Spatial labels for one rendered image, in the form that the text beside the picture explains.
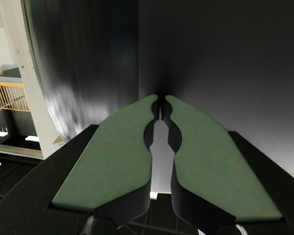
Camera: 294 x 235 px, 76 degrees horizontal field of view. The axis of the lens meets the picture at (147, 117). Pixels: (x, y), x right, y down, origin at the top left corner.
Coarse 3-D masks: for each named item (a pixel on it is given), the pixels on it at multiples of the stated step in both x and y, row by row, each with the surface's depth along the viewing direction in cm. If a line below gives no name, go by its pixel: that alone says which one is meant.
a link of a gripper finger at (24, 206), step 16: (96, 128) 8; (80, 144) 7; (48, 160) 6; (64, 160) 6; (32, 176) 6; (48, 176) 6; (64, 176) 6; (16, 192) 5; (32, 192) 5; (48, 192) 5; (0, 208) 5; (16, 208) 5; (32, 208) 5; (48, 208) 5; (0, 224) 5; (16, 224) 5; (32, 224) 5; (48, 224) 5; (64, 224) 5; (80, 224) 5
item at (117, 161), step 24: (120, 120) 9; (144, 120) 9; (96, 144) 7; (120, 144) 7; (144, 144) 7; (72, 168) 6; (96, 168) 6; (120, 168) 6; (144, 168) 6; (72, 192) 5; (96, 192) 5; (120, 192) 5; (144, 192) 6; (96, 216) 5; (120, 216) 6
